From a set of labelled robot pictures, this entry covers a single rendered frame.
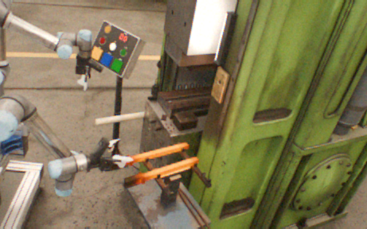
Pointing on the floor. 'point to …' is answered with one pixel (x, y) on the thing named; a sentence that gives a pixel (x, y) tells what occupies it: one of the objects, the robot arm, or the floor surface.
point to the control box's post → (117, 111)
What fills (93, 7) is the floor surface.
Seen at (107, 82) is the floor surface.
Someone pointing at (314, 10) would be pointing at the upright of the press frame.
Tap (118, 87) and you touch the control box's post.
